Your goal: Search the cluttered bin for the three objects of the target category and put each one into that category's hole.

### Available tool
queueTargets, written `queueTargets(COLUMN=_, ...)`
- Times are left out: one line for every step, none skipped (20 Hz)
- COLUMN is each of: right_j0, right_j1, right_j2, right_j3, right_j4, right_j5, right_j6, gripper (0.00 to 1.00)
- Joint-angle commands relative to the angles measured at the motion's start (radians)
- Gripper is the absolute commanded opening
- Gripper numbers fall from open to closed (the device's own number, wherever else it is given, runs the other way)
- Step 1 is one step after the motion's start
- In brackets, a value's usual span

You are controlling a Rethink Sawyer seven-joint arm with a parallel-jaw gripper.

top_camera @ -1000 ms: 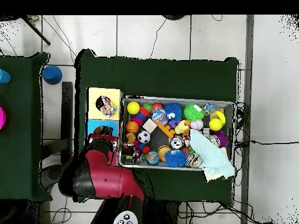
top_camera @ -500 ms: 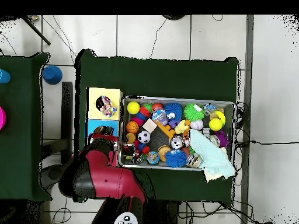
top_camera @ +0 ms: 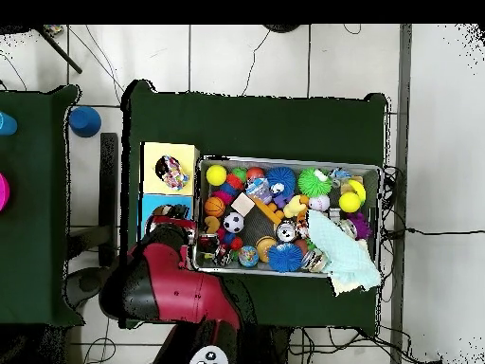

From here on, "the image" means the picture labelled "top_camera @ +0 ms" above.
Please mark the dark green table cloth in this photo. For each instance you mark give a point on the dark green table cloth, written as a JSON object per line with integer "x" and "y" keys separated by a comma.
{"x": 34, "y": 227}
{"x": 250, "y": 121}

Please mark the green fuzzy toy with eyes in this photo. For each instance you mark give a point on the green fuzzy toy with eyes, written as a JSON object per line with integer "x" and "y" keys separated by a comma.
{"x": 314, "y": 182}

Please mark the person's foot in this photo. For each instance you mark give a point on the person's foot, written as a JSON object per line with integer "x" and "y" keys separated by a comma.
{"x": 282, "y": 27}

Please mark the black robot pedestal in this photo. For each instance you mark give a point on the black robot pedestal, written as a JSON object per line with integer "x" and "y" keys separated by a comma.
{"x": 273, "y": 347}

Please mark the yellow ball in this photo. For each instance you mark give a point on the yellow ball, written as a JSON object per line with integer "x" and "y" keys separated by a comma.
{"x": 349, "y": 202}
{"x": 216, "y": 174}

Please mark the plain wooden block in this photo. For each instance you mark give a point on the plain wooden block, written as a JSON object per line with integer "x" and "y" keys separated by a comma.
{"x": 243, "y": 205}

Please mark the orange ball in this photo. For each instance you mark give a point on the orange ball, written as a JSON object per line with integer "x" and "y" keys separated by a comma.
{"x": 255, "y": 173}

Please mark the small baseball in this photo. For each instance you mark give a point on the small baseball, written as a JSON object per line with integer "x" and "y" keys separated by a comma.
{"x": 320, "y": 203}

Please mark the globe print ball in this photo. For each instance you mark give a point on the globe print ball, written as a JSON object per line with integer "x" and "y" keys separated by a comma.
{"x": 248, "y": 256}

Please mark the small basketball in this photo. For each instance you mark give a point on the small basketball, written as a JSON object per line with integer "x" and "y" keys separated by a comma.
{"x": 214, "y": 207}

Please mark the multicolour patterned cloth toy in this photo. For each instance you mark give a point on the multicolour patterned cloth toy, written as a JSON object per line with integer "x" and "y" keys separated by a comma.
{"x": 174, "y": 174}

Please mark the purple spiky toy with eyes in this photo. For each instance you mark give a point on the purple spiky toy with eyes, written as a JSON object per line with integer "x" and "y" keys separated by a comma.
{"x": 361, "y": 225}

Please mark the blue spiky rubber ball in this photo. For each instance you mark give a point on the blue spiky rubber ball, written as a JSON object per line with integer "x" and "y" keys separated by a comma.
{"x": 286, "y": 258}

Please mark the light blue cup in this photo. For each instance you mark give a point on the light blue cup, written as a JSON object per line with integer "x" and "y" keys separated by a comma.
{"x": 6, "y": 123}

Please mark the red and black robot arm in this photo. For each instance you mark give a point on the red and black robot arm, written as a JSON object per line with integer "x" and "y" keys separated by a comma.
{"x": 174, "y": 288}

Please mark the shallow clear mesh bin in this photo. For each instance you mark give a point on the shallow clear mesh bin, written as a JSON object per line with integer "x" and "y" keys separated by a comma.
{"x": 371, "y": 262}

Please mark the wooden box with three holes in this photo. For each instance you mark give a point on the wooden box with three holes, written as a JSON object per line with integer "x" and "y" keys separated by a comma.
{"x": 151, "y": 152}

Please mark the pink round object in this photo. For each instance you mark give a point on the pink round object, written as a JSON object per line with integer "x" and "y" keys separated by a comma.
{"x": 3, "y": 189}

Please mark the small soccer ball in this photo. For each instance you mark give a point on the small soccer ball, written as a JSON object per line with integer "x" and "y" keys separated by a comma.
{"x": 234, "y": 222}

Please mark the mint green cloth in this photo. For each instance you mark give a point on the mint green cloth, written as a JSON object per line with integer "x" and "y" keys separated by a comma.
{"x": 341, "y": 254}

